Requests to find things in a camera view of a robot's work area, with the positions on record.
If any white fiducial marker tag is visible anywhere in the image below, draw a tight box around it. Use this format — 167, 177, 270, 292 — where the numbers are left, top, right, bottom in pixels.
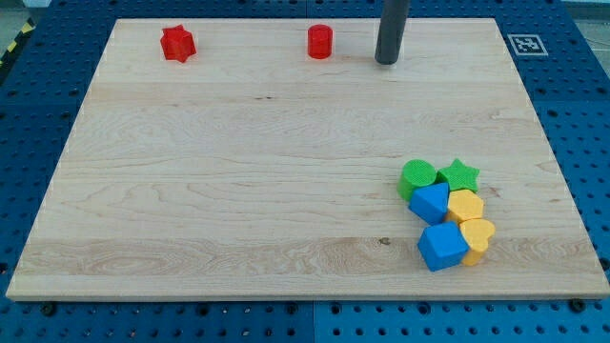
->
507, 33, 548, 56

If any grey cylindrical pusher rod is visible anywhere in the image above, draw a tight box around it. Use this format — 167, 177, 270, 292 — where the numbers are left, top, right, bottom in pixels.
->
375, 0, 411, 66

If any wooden board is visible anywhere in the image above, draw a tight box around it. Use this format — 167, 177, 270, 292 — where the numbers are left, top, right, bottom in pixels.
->
7, 18, 609, 302

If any green star block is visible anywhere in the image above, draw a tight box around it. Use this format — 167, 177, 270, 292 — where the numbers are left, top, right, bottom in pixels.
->
436, 158, 480, 193

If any red star block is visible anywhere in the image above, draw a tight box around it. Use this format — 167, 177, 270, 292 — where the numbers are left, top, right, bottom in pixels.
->
160, 25, 196, 63

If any green cylinder block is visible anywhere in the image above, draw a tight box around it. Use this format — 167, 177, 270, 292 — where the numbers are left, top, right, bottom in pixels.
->
396, 159, 437, 202

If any yellow heart block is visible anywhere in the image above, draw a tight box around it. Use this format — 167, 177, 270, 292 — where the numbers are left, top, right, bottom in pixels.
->
458, 218, 496, 266

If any blue pentagon block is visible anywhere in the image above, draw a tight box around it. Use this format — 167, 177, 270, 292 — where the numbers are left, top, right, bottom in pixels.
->
408, 183, 449, 225

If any yellow hexagon block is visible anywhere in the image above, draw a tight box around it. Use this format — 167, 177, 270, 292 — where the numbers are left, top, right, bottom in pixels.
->
444, 190, 484, 224

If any red cylinder block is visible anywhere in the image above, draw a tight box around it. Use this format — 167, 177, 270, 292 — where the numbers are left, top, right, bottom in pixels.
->
307, 24, 334, 59

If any blue cube block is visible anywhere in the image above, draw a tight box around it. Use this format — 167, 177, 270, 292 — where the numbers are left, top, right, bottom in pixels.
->
417, 221, 469, 272

